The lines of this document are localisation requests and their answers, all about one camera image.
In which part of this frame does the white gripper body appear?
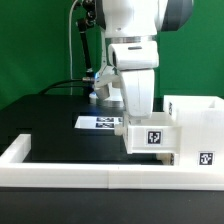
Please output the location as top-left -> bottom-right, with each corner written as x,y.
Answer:
94,66 -> 155,118

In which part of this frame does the white drawer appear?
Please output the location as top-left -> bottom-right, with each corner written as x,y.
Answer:
114,112 -> 180,154
156,153 -> 174,166

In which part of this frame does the white drawer case box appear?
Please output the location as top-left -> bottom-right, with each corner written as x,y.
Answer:
163,95 -> 224,168

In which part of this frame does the white front drawer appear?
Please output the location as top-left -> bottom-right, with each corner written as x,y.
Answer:
156,153 -> 174,166

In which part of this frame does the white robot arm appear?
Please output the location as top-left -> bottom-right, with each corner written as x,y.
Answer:
72,0 -> 194,120

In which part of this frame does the white marker sheet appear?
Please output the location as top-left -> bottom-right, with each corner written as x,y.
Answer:
74,116 -> 122,130

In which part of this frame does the white U-shaped fence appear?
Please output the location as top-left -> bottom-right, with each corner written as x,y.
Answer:
0,134 -> 224,191

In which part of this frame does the black corrugated cable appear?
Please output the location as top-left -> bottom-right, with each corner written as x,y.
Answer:
39,18 -> 96,95

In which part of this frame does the white thin cable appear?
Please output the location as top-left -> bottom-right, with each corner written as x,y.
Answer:
68,0 -> 83,96

